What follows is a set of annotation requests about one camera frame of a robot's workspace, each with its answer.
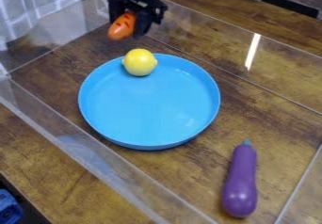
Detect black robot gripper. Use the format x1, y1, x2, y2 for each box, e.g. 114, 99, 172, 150
106, 0, 166, 39

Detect orange toy carrot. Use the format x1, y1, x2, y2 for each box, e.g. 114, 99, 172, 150
106, 11, 136, 40

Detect yellow toy lemon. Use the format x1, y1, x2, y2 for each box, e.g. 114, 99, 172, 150
121, 49, 157, 76

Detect white patterned curtain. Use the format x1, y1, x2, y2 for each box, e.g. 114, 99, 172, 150
0, 0, 108, 43

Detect blue round plate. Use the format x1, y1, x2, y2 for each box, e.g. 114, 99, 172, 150
77, 54, 221, 151

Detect purple toy eggplant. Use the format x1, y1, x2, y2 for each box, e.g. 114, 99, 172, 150
221, 140, 257, 218

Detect blue plastic object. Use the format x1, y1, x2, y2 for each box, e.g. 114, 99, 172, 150
0, 189, 22, 224

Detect clear acrylic tray enclosure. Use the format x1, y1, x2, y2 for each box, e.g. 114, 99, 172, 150
0, 0, 322, 224

